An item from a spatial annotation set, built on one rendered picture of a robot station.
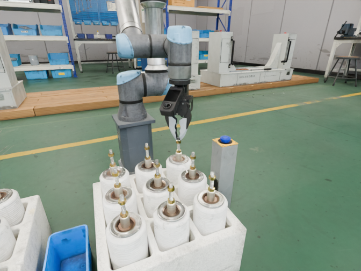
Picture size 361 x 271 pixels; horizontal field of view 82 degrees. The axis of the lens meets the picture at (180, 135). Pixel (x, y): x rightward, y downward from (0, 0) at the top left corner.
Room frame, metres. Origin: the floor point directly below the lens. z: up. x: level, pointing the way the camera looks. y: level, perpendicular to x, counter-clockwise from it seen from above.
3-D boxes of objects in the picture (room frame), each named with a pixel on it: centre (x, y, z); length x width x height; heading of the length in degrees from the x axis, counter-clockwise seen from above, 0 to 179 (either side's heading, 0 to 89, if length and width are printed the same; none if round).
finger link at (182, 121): (0.69, -0.02, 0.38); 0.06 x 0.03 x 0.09; 163
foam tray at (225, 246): (0.52, 0.07, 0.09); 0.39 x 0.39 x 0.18; 23
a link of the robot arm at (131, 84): (1.03, 0.24, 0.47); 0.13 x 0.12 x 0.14; 108
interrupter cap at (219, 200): (0.46, -0.09, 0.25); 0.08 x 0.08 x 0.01
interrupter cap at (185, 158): (0.68, 0.01, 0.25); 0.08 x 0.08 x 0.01
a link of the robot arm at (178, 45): (0.70, 0.00, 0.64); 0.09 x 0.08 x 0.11; 18
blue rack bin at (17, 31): (4.48, 2.97, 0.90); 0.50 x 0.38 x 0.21; 25
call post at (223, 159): (0.71, -0.17, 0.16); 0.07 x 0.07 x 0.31; 23
